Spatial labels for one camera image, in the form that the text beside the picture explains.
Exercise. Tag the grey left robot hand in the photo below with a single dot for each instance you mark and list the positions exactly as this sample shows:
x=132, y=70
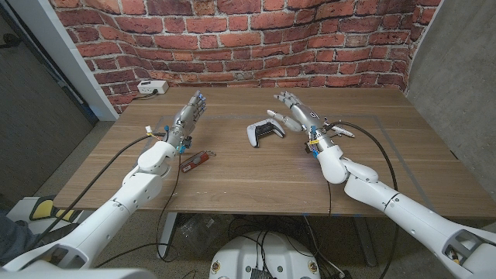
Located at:
x=186, y=118

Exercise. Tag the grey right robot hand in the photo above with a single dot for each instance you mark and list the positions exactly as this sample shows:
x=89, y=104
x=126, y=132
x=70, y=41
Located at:
x=308, y=118

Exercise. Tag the white black game controller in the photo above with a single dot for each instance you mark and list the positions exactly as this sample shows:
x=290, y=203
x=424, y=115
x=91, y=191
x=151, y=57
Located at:
x=253, y=129

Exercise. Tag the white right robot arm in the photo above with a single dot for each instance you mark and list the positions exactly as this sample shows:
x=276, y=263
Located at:
x=410, y=217

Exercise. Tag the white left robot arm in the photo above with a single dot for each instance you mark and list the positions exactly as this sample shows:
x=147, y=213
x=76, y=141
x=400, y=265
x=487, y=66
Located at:
x=116, y=211

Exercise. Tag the white power strip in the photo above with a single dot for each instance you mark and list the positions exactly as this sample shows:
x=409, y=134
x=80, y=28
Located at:
x=153, y=87

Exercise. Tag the white toy airplane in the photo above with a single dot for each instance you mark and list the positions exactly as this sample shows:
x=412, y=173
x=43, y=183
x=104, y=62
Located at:
x=343, y=131

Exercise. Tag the clear plastic bag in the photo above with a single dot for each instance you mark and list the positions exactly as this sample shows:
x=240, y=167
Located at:
x=201, y=230

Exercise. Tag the grey metal table leg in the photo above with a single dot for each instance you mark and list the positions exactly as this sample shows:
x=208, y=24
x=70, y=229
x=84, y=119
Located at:
x=364, y=240
x=166, y=236

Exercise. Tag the white robot torso base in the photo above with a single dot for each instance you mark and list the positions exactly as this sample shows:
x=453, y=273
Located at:
x=240, y=255

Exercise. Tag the yellow black white floor device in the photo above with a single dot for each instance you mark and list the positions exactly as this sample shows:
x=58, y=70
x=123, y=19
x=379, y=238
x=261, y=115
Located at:
x=42, y=209

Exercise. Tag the person leg in jeans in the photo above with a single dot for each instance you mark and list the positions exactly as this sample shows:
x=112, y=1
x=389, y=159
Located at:
x=11, y=240

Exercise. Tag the printed brick wall backdrop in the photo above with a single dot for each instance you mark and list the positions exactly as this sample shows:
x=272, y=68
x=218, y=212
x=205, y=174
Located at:
x=248, y=38

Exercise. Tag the white door frame post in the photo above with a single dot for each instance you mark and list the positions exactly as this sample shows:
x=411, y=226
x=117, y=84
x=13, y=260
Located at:
x=66, y=58

